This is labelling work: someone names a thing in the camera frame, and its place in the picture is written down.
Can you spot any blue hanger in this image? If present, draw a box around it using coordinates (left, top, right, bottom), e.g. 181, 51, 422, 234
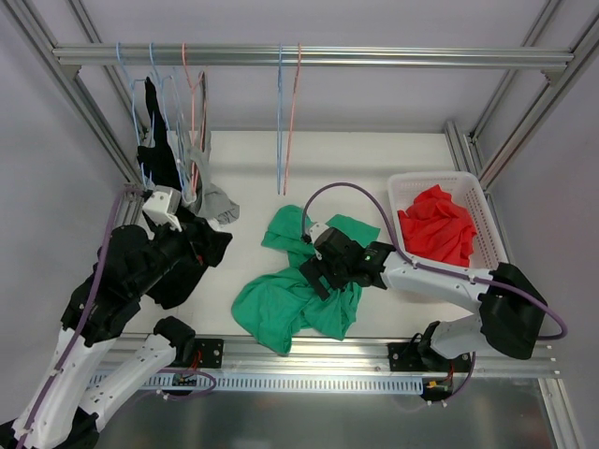
149, 42, 190, 196
276, 44, 284, 196
115, 41, 155, 193

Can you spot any aluminium frame post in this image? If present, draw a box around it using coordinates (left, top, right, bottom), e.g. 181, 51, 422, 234
444, 0, 599, 193
0, 0, 155, 277

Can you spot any green tank top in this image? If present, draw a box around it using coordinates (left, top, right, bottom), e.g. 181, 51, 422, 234
231, 205, 362, 355

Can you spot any white plastic basket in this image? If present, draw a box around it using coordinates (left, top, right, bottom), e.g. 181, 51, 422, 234
387, 170, 514, 300

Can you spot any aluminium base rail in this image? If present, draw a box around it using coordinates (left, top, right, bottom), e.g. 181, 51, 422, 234
116, 334, 561, 375

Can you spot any grey tank top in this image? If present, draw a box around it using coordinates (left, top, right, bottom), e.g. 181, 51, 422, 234
186, 75, 240, 225

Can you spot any blue hanger under white top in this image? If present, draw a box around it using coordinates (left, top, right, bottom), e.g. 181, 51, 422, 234
149, 42, 190, 196

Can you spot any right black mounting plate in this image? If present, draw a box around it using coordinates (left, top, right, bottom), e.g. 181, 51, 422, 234
387, 340, 472, 373

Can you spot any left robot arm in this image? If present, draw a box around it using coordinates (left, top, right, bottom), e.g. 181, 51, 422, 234
1, 218, 233, 448

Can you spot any aluminium hanging rail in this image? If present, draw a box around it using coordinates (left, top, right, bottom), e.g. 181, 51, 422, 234
52, 43, 575, 72

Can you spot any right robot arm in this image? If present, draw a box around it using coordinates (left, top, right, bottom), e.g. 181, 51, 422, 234
300, 223, 547, 371

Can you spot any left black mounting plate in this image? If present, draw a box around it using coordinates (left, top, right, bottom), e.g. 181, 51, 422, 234
174, 338, 225, 369

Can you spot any blue hanger under black top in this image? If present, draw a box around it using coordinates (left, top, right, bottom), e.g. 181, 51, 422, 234
115, 41, 155, 193

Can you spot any left aluminium frame post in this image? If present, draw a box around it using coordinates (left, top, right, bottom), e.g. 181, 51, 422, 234
0, 0, 155, 277

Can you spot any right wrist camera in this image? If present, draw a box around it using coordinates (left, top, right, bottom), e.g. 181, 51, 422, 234
302, 222, 329, 260

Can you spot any right aluminium frame post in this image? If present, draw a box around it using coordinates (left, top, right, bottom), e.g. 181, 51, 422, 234
444, 0, 599, 193

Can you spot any pink hanger under grey top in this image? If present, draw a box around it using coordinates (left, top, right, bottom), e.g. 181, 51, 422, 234
181, 40, 207, 193

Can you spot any pink plastic hanger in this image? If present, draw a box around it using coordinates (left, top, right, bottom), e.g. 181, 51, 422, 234
283, 42, 302, 196

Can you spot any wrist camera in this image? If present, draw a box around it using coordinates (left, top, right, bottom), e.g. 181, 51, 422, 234
302, 222, 329, 260
142, 185, 183, 232

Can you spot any black mounting plate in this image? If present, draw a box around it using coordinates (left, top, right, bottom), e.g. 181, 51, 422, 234
387, 340, 472, 373
174, 338, 225, 369

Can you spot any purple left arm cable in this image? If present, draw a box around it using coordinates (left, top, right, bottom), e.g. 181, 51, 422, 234
13, 183, 151, 449

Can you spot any red tank top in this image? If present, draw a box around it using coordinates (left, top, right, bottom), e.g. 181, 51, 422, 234
397, 184, 477, 268

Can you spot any black tank top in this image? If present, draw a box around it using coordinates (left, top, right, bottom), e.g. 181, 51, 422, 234
137, 77, 210, 311

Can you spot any white slotted cable duct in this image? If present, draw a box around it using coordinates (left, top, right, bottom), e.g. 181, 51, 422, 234
88, 371, 425, 394

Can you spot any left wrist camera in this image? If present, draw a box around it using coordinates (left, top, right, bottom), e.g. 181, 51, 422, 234
142, 185, 183, 232

